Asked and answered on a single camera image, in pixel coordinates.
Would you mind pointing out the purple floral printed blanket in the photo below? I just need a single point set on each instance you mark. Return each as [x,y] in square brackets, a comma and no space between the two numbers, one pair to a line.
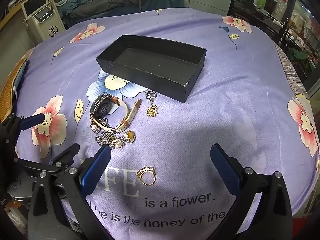
[200,130]

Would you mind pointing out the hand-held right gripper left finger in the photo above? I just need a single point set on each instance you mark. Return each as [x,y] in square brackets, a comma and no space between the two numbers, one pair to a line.
[97,170]

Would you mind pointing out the black rectangular cardboard box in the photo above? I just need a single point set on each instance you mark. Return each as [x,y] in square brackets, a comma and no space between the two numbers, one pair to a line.
[150,80]

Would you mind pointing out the green potted plant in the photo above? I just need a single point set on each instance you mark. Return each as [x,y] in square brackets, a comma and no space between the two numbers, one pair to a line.
[300,57]

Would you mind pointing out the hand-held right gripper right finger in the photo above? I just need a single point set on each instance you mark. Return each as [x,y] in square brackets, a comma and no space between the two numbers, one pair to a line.
[225,172]

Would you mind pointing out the white standing machine with screen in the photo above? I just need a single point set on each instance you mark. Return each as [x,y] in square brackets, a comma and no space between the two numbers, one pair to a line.
[42,15]

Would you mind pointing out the gold flower charm silver clasp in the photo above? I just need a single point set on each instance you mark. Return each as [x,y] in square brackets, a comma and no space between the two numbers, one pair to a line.
[152,111]

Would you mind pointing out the massage bed with grey blanket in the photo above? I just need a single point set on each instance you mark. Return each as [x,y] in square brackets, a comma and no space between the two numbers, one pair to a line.
[130,2]

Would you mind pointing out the rhinestone heart pendant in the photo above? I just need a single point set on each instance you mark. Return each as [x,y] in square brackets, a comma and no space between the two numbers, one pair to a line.
[95,127]

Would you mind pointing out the black metal cart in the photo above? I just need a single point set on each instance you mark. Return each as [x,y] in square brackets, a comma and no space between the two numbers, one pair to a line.
[262,22]

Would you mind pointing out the woven brown mat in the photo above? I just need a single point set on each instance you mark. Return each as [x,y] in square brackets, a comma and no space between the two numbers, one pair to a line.
[12,87]

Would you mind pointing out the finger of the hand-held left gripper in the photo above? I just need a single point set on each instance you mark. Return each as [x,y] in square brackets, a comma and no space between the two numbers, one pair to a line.
[32,121]
[67,152]

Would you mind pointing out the red object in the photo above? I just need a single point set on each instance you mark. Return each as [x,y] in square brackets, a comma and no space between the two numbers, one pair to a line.
[307,230]

